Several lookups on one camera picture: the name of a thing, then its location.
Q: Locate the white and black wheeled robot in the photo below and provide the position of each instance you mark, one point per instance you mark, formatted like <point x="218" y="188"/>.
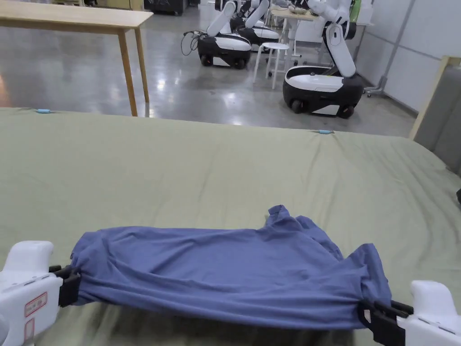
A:
<point x="261" y="33"/>
<point x="324" y="86"/>
<point x="225" y="43"/>

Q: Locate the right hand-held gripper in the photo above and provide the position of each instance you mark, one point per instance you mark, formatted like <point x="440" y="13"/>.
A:
<point x="432" y="324"/>

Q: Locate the bed with pale green sheet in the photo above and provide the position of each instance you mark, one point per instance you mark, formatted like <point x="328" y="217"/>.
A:
<point x="201" y="180"/>

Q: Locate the white-legged desk with wooden top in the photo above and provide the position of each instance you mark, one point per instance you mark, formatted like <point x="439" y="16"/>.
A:
<point x="291" y="16"/>

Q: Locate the blue shirt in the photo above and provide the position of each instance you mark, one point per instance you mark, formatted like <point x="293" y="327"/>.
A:
<point x="223" y="270"/>

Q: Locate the light blue sheet clip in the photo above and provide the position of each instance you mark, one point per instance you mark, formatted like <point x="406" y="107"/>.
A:
<point x="326" y="132"/>
<point x="44" y="111"/>

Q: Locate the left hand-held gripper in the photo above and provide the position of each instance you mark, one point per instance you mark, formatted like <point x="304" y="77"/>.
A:
<point x="25" y="288"/>

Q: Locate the grey padded headboard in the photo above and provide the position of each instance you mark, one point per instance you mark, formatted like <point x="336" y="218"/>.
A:
<point x="441" y="108"/>

